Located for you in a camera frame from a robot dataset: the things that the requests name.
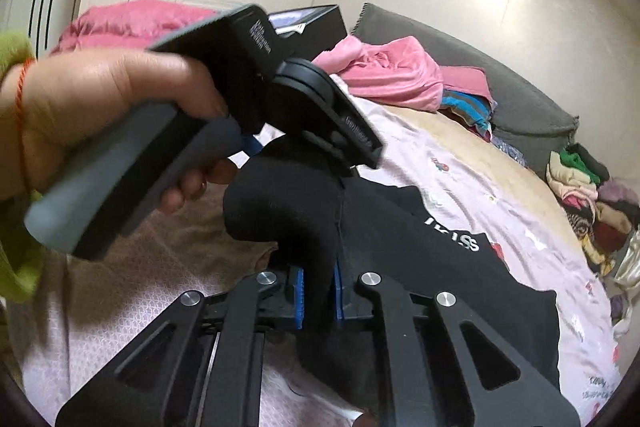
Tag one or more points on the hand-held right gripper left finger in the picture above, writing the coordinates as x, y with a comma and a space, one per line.
299, 297

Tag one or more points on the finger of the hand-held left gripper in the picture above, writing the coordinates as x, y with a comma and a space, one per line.
352, 137

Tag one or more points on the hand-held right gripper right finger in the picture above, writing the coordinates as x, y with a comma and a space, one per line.
339, 289

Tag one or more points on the black shirt with white lettering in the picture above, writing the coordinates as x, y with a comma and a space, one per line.
400, 232

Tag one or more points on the person's left forearm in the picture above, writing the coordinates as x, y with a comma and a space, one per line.
9, 132

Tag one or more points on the stack of folded striped clothes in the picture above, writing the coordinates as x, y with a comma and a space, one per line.
467, 107

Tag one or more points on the pile of mixed clothes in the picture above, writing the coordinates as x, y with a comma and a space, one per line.
590, 197

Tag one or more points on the person's left hand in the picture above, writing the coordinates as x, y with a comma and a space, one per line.
100, 92

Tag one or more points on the pink plush blanket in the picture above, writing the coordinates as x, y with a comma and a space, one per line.
390, 67

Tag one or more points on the black box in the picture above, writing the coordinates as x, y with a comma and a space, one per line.
325, 32

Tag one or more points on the beige mattress cover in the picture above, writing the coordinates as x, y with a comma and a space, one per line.
500, 177

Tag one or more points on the blue floral cloth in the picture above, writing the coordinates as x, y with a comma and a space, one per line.
510, 152

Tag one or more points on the grey headboard cushion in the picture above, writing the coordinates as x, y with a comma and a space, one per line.
520, 97

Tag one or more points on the lilac strawberry-print bedsheet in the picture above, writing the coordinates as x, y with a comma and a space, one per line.
525, 227

